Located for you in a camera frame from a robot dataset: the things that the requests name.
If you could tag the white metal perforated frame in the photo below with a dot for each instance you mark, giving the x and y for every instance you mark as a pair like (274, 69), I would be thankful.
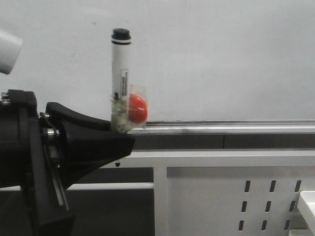
(195, 193)

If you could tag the white whiteboard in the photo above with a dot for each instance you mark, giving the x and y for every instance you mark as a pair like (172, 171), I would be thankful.
(197, 59)

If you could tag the white wrist camera on gripper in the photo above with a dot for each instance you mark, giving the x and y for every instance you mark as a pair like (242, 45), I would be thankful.
(10, 47)

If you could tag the aluminium whiteboard marker tray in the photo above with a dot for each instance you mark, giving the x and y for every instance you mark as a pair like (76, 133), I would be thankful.
(226, 127)

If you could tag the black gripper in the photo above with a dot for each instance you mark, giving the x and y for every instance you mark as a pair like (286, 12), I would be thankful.
(29, 156)

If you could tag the white tray at right edge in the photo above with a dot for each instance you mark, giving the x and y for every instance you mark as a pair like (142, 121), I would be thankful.
(306, 206)

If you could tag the red magnet taped to marker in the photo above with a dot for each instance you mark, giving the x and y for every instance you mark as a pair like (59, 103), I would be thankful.
(137, 106)

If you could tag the white black whiteboard marker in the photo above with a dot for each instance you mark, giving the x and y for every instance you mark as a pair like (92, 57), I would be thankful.
(121, 43)

